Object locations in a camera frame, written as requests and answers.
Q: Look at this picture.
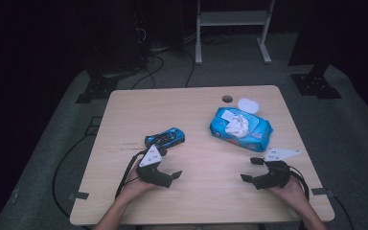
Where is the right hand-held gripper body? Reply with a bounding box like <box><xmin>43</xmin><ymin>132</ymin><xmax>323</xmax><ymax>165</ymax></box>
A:
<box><xmin>252</xmin><ymin>147</ymin><xmax>302</xmax><ymax>191</ymax></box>

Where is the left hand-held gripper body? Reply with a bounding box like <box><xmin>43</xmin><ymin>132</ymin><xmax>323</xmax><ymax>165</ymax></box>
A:
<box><xmin>136</xmin><ymin>144</ymin><xmax>174</xmax><ymax>189</ymax></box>

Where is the blue toy car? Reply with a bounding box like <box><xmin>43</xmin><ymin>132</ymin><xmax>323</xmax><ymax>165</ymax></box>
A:
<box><xmin>144</xmin><ymin>126</ymin><xmax>186</xmax><ymax>150</ymax></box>

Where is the blue wet wipes pack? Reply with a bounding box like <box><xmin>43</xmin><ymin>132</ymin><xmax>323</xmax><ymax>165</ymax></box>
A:
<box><xmin>208</xmin><ymin>97</ymin><xmax>274</xmax><ymax>153</ymax></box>

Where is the white wet wipe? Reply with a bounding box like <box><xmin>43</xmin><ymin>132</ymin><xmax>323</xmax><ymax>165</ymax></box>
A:
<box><xmin>224</xmin><ymin>113</ymin><xmax>254</xmax><ymax>139</ymax></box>

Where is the person's right hand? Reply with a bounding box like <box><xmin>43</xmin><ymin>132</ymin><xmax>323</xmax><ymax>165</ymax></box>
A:
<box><xmin>266</xmin><ymin>174</ymin><xmax>309</xmax><ymax>209</ymax></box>

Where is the person's left hand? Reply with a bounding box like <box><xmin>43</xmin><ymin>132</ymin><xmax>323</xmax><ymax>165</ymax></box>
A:
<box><xmin>120</xmin><ymin>164</ymin><xmax>157</xmax><ymax>201</ymax></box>

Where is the black tape strip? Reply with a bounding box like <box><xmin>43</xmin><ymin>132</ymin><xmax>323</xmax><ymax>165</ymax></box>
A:
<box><xmin>310</xmin><ymin>187</ymin><xmax>335</xmax><ymax>196</ymax></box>
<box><xmin>68</xmin><ymin>191</ymin><xmax>90</xmax><ymax>201</ymax></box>

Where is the black stand base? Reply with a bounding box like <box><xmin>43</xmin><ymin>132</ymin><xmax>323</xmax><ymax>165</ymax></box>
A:
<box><xmin>75</xmin><ymin>74</ymin><xmax>120</xmax><ymax>104</ymax></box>
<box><xmin>289</xmin><ymin>63</ymin><xmax>343</xmax><ymax>101</ymax></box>

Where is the right hand-held gripper cable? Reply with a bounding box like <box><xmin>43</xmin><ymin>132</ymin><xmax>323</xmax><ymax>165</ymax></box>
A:
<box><xmin>287</xmin><ymin>165</ymin><xmax>311</xmax><ymax>201</ymax></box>

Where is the hand-held gripper cable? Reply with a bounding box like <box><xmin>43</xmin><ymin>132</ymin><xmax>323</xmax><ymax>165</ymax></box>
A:
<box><xmin>287</xmin><ymin>165</ymin><xmax>311</xmax><ymax>201</ymax></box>
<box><xmin>114</xmin><ymin>149</ymin><xmax>147</xmax><ymax>199</ymax></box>

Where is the left hand-held gripper cable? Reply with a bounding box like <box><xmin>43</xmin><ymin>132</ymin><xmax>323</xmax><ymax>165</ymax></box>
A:
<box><xmin>114</xmin><ymin>149</ymin><xmax>147</xmax><ymax>199</ymax></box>

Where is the bundle of black cables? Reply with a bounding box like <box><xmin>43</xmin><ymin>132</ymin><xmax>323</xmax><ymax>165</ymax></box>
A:
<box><xmin>129</xmin><ymin>27</ymin><xmax>196</xmax><ymax>91</ymax></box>

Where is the long black floor cable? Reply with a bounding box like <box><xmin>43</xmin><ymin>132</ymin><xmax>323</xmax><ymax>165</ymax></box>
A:
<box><xmin>52</xmin><ymin>126</ymin><xmax>100</xmax><ymax>230</ymax></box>

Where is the white metal stand frame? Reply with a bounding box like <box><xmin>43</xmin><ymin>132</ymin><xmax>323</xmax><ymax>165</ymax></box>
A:
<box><xmin>194</xmin><ymin>0</ymin><xmax>276</xmax><ymax>66</ymax></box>

